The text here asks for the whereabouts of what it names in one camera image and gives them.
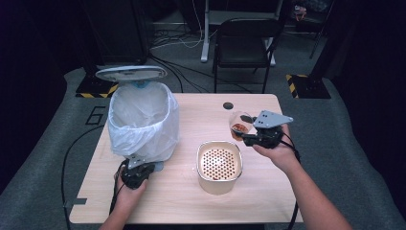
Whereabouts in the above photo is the black folding chair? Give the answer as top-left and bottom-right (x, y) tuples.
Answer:
(212, 17), (284, 95)

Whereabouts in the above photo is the person's left hand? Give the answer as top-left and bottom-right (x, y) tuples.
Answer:
(113, 171), (149, 209)

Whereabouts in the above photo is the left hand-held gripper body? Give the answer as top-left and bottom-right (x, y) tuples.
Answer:
(120, 154), (157, 190)

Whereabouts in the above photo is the white plastic trash bag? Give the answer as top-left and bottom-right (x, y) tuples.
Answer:
(107, 81), (180, 163)

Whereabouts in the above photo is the beige strainer bin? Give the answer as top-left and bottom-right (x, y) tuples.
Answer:
(195, 140), (244, 196)

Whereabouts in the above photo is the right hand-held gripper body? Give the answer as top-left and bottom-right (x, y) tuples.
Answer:
(242, 109), (294, 150)

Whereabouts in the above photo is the hazard-striped black base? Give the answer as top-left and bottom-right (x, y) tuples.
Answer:
(285, 73), (332, 100)
(75, 74), (120, 100)

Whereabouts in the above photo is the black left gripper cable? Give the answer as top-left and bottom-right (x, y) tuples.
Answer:
(60, 124), (127, 230)

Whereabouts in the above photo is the black stand post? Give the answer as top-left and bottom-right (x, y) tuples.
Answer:
(309, 0), (363, 81)

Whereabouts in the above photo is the black floor cable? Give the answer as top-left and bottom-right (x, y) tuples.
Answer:
(147, 53), (254, 95)

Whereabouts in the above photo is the person's right hand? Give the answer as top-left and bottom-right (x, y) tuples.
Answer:
(252, 124), (303, 174)

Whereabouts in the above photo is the white floor cable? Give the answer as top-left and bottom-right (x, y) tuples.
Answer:
(149, 0), (206, 51)

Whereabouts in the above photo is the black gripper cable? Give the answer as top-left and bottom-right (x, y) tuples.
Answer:
(60, 124), (127, 230)
(281, 131), (303, 230)

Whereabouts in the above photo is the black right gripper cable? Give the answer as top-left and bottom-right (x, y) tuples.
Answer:
(281, 131), (303, 230)

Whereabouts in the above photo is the white desk frame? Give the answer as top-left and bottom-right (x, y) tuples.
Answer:
(200, 0), (285, 67)

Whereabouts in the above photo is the large black cabinet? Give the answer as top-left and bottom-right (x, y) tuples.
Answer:
(79, 0), (151, 67)

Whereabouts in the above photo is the clear plastic cup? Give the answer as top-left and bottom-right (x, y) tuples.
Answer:
(228, 110), (255, 142)

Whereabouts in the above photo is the pedal trash can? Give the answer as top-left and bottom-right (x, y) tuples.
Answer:
(95, 65), (180, 172)

